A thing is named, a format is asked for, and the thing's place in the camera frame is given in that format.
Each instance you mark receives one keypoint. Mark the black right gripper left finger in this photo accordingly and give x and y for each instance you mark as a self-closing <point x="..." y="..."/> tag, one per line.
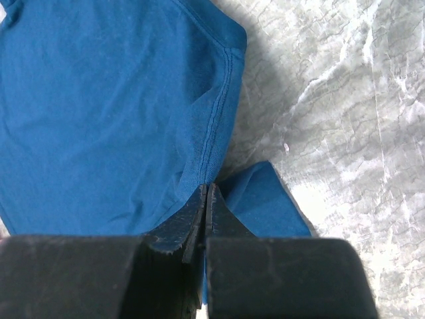
<point x="157" y="274"/>

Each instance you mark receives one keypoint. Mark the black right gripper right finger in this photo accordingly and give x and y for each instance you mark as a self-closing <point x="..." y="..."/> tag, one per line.
<point x="301" y="277"/>

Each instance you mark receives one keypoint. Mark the blue t-shirt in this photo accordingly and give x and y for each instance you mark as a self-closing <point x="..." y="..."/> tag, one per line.
<point x="113" y="112"/>

